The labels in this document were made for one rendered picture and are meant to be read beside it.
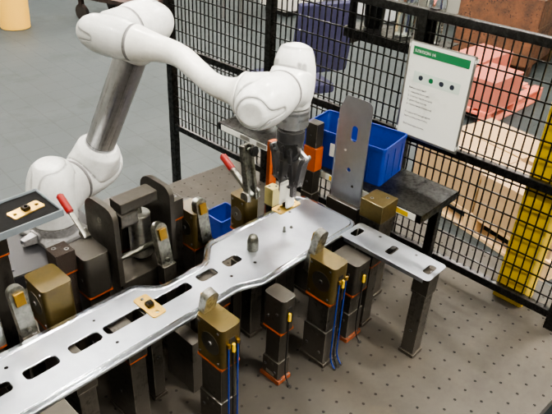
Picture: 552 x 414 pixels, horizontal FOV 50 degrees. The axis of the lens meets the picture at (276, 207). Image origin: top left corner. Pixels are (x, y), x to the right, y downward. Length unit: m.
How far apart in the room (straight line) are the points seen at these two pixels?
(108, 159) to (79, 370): 0.97
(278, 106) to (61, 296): 0.65
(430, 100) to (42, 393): 1.35
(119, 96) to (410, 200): 0.97
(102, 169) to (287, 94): 0.97
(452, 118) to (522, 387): 0.80
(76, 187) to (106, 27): 0.61
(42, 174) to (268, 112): 0.95
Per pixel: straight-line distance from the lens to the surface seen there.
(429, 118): 1.94
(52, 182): 2.01
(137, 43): 1.65
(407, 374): 1.75
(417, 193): 1.91
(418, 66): 1.92
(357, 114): 1.73
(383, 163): 1.87
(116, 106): 1.98
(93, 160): 2.11
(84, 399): 1.40
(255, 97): 1.28
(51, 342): 1.40
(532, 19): 6.50
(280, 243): 1.64
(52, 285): 1.42
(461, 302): 2.04
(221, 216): 2.24
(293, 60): 1.42
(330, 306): 1.57
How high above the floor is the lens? 1.95
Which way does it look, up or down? 32 degrees down
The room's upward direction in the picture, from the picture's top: 3 degrees clockwise
